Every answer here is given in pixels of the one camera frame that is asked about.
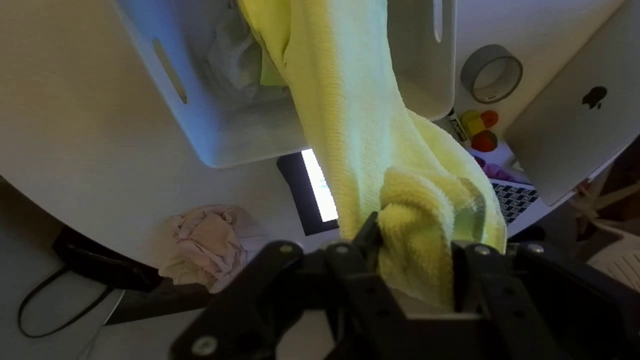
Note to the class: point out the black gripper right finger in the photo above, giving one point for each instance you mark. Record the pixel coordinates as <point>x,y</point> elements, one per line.
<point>533,306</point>

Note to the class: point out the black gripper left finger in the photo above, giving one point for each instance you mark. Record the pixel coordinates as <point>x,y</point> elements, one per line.
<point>281,301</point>

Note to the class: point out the pale green towel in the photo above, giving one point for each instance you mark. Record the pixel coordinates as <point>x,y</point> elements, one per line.
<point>361,132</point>

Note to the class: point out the white towel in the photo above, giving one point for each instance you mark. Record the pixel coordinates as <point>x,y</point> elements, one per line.
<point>232,60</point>

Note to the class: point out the white plastic basket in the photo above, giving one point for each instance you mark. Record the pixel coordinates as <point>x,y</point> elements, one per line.
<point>220,126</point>

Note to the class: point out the pink cloth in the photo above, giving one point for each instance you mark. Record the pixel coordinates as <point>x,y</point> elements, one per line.
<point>206,242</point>

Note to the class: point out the colourful printed box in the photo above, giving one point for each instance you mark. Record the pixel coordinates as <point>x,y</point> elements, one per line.
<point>487,153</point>

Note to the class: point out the silver laptop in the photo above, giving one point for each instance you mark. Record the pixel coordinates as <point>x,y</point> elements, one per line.
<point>573,132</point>

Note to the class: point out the grey tape roll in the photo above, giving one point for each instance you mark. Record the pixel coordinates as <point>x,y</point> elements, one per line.
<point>491,73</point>

